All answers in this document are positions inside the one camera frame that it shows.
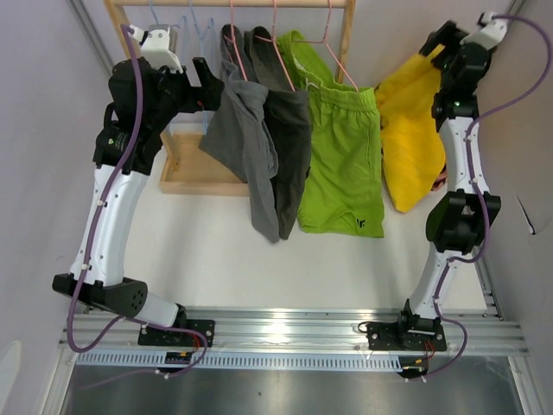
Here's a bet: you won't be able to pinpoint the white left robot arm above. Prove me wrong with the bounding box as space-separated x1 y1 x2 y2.
52 57 224 353

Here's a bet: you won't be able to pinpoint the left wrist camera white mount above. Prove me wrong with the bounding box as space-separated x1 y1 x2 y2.
130 24 183 73

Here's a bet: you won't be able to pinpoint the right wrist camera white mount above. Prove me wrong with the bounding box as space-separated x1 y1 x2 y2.
460 11 508 51

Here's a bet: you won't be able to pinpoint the dark olive shorts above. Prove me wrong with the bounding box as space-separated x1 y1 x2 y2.
245 26 312 239

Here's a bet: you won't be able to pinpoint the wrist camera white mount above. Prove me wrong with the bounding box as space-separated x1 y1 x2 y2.
460 11 508 51
130 24 183 73

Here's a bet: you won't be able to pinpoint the yellow shorts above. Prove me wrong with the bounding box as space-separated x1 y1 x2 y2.
375 48 446 213

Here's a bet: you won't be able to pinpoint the lime green shorts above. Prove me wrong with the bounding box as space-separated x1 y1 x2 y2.
277 30 385 238

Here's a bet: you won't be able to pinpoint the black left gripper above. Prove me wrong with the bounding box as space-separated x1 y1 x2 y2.
148 57 224 132

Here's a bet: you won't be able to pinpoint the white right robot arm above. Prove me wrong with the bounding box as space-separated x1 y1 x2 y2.
360 12 507 352

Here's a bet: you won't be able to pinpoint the pink wire hanger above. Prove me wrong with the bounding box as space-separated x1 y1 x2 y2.
294 0 359 93
254 0 296 93
223 0 248 81

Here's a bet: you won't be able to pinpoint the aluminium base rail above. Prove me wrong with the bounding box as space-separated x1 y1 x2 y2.
56 304 530 358

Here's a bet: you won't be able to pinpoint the wooden clothes rack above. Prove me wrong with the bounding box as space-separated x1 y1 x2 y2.
104 1 356 196

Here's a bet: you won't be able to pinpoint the light blue wire hanger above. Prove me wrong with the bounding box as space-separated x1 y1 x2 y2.
179 0 217 139
148 0 181 29

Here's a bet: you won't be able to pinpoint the grey shorts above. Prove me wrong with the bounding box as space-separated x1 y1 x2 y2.
200 26 280 243

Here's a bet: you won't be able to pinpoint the slotted cable duct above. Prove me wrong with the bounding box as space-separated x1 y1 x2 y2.
76 350 402 373

